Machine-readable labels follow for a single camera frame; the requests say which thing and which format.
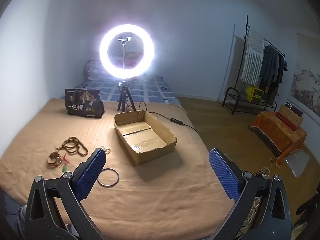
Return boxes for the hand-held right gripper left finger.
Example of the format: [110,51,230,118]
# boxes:
[24,148,107,240]

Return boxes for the yellow crate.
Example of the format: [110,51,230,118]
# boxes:
[246,85,265,102]

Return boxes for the wooden box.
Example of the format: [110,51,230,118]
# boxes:
[276,104,304,131]

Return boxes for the orange patterned cloth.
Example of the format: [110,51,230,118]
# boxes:
[249,111,308,167]

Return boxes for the clear plastic bag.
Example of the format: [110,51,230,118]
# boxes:
[285,150,310,178]

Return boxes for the black clothes rack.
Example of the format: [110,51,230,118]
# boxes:
[222,15,286,115]

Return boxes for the striped towel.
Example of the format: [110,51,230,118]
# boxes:
[241,27,266,85]

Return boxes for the black printed snack bag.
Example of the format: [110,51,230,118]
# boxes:
[65,88,105,118]

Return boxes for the phone clamp on pole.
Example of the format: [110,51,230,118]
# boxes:
[117,36,132,69]

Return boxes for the black tripod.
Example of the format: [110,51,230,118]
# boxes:
[117,80,137,112]

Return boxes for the dark hanging clothes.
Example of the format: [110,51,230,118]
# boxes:
[259,45,285,98]

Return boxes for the wooden bead necklace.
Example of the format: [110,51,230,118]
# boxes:
[55,137,88,157]

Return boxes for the red string green pendant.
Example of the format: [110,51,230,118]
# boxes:
[60,154,75,173]

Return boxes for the gold wrist watch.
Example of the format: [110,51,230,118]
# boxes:
[47,151,64,167]

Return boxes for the folded patterned quilt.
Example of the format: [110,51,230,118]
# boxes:
[83,51,145,80]

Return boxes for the black cable with switch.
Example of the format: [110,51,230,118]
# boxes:
[139,101,198,132]

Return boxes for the landscape wall scroll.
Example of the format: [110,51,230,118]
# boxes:
[287,34,320,118]

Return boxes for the white ring light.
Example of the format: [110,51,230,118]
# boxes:
[99,24,155,77]

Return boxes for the blue patterned bed sheet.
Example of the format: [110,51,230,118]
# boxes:
[61,75,180,105]

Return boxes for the cardboard box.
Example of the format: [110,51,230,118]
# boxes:
[114,110,178,165]

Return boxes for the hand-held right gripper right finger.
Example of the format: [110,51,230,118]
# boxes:
[209,147,293,240]

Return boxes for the white cord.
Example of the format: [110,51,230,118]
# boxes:
[260,157,273,178]

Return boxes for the metal bangle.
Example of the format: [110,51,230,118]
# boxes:
[97,169,120,187]

